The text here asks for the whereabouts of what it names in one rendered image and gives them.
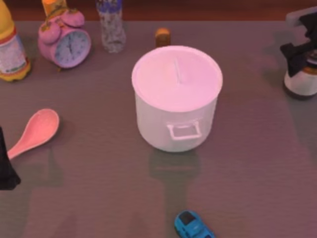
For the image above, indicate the yellow drink bottle with label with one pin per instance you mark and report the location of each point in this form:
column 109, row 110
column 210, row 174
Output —
column 11, row 49

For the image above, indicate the white kitchen pot with lid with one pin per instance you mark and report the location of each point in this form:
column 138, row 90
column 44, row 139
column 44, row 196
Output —
column 173, row 99

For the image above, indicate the small orange cylinder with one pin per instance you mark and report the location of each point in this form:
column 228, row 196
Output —
column 162, row 37

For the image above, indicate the clear plastic bottle purple print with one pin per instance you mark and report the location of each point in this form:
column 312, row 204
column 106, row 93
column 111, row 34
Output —
column 112, row 32

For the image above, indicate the blue toy car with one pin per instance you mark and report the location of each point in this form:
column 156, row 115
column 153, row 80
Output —
column 190, row 225

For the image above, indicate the pink twin-bell alarm clock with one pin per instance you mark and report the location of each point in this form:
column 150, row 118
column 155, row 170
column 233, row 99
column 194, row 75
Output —
column 70, row 47

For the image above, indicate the orange carton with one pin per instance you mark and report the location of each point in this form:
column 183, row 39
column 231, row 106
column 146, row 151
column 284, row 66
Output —
column 53, row 6

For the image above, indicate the pink plastic spoon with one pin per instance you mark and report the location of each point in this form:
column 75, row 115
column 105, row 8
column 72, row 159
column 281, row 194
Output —
column 40, row 126

